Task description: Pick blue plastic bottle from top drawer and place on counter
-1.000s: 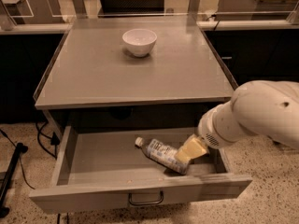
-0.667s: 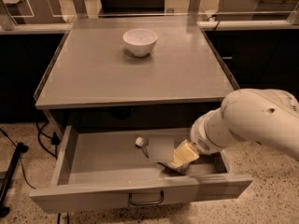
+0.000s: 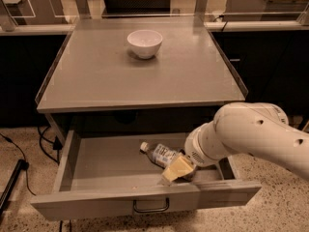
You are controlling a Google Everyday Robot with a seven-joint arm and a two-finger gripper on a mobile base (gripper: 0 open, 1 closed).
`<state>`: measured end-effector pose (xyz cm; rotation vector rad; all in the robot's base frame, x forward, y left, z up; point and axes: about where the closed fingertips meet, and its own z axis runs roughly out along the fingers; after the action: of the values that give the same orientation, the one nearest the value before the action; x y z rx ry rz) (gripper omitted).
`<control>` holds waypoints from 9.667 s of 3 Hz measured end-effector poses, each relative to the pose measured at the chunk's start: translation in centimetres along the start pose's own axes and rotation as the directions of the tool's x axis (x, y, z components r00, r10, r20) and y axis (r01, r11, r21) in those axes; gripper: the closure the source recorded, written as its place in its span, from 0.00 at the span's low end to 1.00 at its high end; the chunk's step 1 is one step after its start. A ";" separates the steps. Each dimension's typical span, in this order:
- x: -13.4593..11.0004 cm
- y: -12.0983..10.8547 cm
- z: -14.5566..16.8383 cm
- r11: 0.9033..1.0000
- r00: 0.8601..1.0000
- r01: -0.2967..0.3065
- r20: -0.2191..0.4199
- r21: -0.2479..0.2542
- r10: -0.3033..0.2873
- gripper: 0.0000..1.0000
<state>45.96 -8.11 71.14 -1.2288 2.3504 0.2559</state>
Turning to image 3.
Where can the metal drawer handle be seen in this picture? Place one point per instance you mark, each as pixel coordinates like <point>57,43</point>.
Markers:
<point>149,210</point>

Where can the blue labelled plastic bottle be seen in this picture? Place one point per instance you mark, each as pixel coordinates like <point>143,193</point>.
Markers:
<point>159,154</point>

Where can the grey open drawer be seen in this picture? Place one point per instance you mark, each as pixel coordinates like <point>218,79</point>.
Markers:
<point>101,176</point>

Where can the white ceramic bowl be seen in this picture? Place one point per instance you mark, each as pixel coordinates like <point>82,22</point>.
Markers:
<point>144,44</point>

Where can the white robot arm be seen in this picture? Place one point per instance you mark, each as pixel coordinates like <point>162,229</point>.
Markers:
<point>258,129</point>

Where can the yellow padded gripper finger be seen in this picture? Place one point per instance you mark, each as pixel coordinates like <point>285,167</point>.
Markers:
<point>180,167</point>

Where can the clear acrylic barrier panel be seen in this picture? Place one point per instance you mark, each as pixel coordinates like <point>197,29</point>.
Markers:
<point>62,11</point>

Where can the grey counter cabinet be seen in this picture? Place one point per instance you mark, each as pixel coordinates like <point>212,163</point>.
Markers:
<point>97,72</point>

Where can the black stand leg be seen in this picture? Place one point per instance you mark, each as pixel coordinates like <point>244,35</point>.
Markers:
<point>21,164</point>

